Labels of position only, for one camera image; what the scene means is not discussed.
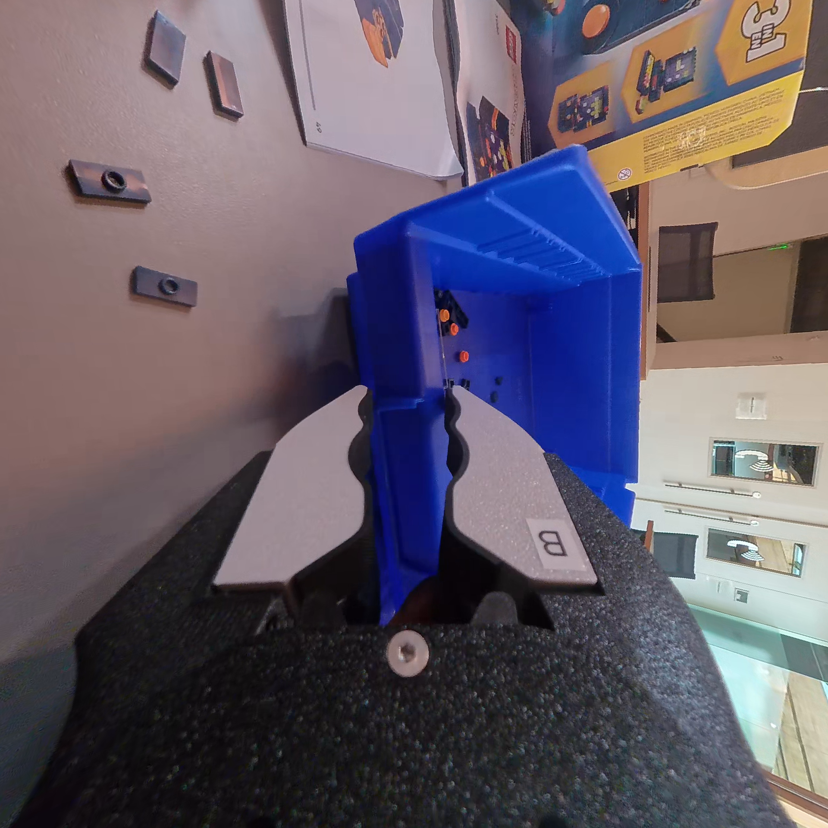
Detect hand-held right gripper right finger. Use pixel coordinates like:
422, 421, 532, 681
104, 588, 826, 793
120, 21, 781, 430
443, 385, 599, 593

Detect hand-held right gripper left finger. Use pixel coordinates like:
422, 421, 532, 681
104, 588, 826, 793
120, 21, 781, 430
212, 385, 376, 615

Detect blue plastic bin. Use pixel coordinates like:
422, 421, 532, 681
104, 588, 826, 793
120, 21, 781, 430
346, 144, 644, 630

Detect pile of small toy pieces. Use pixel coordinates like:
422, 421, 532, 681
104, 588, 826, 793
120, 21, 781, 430
432, 288, 505, 405

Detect dark toy plate with stud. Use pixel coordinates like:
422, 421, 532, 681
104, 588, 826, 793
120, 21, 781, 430
66, 158, 154, 206
131, 264, 199, 309

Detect black mesh chair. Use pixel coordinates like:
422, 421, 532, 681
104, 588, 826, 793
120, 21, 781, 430
656, 222, 719, 304

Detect open instruction booklet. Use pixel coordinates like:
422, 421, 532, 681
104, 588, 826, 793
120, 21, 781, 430
283, 0, 464, 181

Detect dark square toy tile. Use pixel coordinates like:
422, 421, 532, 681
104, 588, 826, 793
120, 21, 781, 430
144, 9, 188, 89
203, 50, 246, 121

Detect blue toy set box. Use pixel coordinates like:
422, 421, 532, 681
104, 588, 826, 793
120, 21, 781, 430
510, 0, 811, 193

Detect framed wall sign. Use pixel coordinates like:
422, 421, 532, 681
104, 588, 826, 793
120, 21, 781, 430
708, 439, 822, 487
705, 527, 807, 578

